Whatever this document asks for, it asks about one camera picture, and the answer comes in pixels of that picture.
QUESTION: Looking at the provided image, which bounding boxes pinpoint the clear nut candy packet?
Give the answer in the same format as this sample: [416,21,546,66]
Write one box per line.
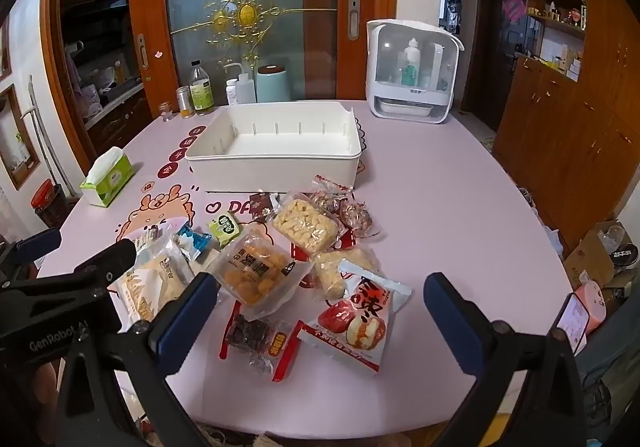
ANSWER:
[307,175,356,218]
[340,199,381,239]

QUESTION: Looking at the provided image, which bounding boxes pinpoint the small green snack packet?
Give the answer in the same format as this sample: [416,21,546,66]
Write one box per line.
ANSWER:
[207,211,244,249]

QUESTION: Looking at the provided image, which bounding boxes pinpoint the small jar with orange contents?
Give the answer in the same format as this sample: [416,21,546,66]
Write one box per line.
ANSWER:
[176,86,195,119]

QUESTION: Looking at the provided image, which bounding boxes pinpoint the white plastic storage bin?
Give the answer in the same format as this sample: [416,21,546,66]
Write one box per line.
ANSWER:
[185,100,364,192]

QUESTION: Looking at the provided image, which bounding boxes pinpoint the phone with pink case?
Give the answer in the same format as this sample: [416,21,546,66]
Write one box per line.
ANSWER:
[555,279,607,355]

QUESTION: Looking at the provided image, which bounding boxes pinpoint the clear puffed rice packet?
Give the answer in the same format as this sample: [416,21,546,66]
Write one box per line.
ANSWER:
[309,247,381,300]
[271,193,346,255]

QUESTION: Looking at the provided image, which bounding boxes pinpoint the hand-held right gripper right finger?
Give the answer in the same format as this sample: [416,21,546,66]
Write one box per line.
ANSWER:
[424,272,586,447]

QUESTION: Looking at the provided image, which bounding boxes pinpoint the small blue snack packet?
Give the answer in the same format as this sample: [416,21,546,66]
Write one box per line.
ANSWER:
[172,223,213,262]

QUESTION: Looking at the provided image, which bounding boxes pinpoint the dark wooden door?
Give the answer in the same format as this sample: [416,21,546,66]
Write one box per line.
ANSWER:
[462,0,528,130]

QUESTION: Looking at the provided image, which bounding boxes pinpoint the wooden shelf cabinet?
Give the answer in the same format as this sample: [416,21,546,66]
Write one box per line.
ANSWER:
[492,0,640,253]

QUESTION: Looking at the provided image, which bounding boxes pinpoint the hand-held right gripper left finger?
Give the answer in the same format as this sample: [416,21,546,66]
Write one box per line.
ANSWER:
[55,272,222,447]

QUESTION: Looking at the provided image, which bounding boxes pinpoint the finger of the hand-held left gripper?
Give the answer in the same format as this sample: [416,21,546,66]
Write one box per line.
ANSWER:
[72,239,137,289]
[0,228,62,278]

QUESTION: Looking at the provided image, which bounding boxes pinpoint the white bottle sterilizer appliance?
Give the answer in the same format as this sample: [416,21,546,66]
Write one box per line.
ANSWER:
[366,18,466,124]

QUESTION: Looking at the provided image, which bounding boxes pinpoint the egg yolk pastry packet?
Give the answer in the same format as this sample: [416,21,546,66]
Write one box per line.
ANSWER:
[206,223,311,320]

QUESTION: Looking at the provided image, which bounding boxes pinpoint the cardboard box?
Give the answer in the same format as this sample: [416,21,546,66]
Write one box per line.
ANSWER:
[562,222,640,289]

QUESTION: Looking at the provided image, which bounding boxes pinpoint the light blue canister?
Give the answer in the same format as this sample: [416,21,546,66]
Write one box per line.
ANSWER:
[256,64,292,102]

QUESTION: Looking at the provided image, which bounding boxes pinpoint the green tissue pack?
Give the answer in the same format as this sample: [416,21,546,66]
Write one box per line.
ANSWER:
[79,147,137,208]

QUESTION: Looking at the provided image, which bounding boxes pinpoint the white squeeze bottle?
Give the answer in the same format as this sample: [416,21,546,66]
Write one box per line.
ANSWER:
[225,63,258,105]

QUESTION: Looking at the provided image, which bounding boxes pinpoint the wooden picture frame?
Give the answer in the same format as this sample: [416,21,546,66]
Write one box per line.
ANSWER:
[0,84,41,190]

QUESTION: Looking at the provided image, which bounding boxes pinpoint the glass bottle with green label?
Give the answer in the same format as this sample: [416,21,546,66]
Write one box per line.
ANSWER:
[189,60,215,116]

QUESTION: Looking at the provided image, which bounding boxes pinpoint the small brown snack packet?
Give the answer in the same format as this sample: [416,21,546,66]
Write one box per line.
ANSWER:
[248,193,281,222]

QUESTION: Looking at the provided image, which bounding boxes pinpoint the wooden sliding glass door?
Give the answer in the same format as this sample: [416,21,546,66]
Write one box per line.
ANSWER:
[127,0,398,104]

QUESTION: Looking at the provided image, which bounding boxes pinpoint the red apple snack packet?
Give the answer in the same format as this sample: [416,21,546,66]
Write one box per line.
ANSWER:
[297,259,413,375]

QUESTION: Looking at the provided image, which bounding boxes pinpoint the white bread packet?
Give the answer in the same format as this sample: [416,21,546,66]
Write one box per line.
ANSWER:
[107,232,196,328]

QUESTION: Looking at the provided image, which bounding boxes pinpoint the dark plum bar red packet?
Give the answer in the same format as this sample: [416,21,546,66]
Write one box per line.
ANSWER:
[218,299,306,383]

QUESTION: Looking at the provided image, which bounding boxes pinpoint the red container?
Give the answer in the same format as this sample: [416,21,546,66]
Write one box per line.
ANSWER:
[31,179,67,228]

